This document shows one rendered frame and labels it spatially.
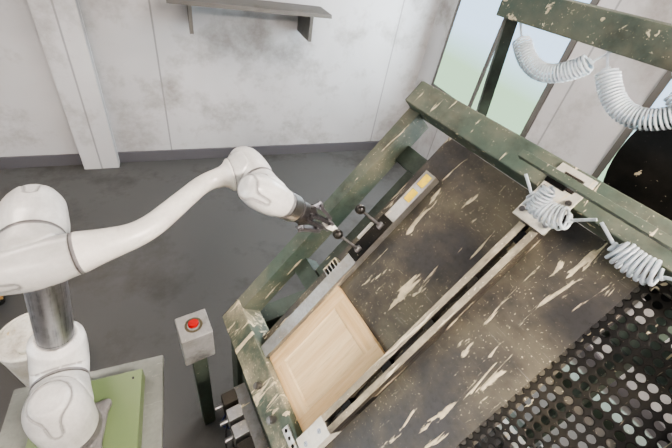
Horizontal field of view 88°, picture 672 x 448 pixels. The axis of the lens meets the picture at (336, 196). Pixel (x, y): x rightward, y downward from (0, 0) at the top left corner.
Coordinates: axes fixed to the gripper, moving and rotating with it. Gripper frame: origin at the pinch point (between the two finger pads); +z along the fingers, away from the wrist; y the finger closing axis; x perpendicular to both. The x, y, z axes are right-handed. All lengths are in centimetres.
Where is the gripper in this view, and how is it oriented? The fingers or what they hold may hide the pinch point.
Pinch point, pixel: (330, 226)
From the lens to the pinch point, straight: 126.5
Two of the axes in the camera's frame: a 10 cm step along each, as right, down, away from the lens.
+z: 5.5, 3.4, 7.6
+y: -6.6, 7.4, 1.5
